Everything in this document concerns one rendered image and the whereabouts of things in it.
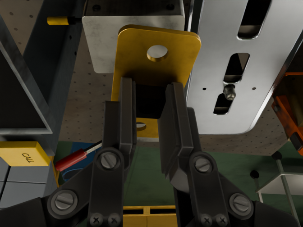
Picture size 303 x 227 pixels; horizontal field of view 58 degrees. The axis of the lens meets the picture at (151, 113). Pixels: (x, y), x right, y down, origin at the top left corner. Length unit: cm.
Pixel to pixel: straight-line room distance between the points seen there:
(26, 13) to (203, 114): 53
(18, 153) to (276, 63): 43
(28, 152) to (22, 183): 248
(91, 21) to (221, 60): 26
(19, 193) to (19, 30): 214
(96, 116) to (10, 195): 186
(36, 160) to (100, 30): 23
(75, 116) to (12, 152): 75
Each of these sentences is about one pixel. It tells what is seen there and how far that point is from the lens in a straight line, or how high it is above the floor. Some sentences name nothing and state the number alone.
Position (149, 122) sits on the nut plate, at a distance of 17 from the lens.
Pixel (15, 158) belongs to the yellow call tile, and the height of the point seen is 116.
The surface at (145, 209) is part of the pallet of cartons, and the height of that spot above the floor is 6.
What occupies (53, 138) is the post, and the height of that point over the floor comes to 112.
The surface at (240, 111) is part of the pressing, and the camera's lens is 61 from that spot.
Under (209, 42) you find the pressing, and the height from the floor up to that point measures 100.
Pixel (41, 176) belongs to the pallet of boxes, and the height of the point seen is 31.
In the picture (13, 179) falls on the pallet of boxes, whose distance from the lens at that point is 293.
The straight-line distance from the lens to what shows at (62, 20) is 43.
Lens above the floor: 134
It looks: 35 degrees down
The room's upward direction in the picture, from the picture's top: 179 degrees clockwise
